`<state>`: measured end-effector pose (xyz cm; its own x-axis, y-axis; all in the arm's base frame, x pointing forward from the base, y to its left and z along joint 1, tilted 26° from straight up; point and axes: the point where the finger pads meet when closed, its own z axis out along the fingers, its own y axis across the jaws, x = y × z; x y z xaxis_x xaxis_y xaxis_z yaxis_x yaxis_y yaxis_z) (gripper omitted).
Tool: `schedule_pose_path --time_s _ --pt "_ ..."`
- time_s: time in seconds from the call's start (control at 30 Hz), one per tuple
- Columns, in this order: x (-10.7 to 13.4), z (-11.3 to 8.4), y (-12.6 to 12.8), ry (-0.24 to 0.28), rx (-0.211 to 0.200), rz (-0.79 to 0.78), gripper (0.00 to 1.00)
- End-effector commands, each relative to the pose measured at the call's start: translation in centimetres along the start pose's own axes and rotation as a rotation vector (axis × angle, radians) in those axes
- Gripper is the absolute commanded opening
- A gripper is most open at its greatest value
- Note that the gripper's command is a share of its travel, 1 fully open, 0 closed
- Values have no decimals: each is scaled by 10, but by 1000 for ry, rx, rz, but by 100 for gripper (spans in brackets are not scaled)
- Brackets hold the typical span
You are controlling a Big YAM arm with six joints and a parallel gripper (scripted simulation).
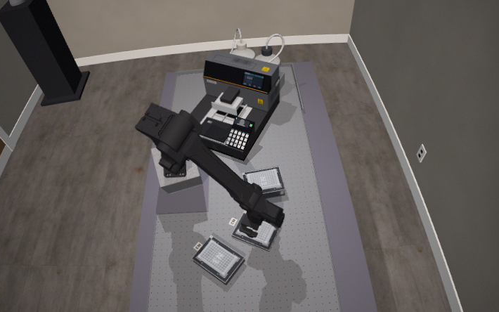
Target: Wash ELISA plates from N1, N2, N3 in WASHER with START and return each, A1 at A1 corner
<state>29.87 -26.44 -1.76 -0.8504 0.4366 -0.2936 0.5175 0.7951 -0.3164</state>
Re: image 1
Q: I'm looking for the white plastic bottle with black cap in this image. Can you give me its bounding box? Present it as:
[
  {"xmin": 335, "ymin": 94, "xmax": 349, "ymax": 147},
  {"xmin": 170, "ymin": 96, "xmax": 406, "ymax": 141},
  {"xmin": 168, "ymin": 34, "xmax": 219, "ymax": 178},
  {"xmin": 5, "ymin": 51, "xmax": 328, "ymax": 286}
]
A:
[{"xmin": 255, "ymin": 46, "xmax": 280, "ymax": 75}]

